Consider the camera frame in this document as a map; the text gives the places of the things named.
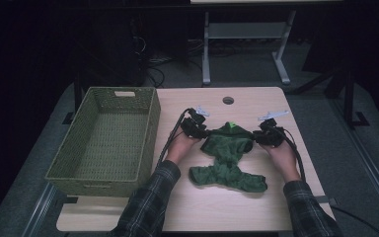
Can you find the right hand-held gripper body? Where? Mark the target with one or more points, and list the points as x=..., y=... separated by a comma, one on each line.
x=271, y=135

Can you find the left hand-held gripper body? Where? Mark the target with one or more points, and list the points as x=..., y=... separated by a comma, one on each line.
x=192, y=126

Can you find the green fleece garment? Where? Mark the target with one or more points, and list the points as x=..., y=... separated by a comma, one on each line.
x=227, y=154

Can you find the green woven basket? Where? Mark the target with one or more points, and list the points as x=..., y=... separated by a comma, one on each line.
x=112, y=138

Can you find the person's left hand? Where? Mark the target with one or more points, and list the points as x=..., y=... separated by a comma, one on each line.
x=179, y=148

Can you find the person's right hand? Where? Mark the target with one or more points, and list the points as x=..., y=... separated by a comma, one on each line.
x=283, y=161

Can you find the grey tape strip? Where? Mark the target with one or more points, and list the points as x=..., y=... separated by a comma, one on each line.
x=325, y=199

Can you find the black metal stand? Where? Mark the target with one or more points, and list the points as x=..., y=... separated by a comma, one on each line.
x=348, y=98

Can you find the dark computer tower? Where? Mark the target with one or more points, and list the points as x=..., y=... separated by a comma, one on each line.
x=112, y=49

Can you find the metal floor rail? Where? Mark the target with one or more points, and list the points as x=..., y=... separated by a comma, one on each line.
x=365, y=158
x=39, y=210

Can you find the grey metal table frame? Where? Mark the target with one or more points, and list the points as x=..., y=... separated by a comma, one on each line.
x=245, y=31

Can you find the black metal post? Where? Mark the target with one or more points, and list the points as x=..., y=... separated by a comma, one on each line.
x=77, y=95

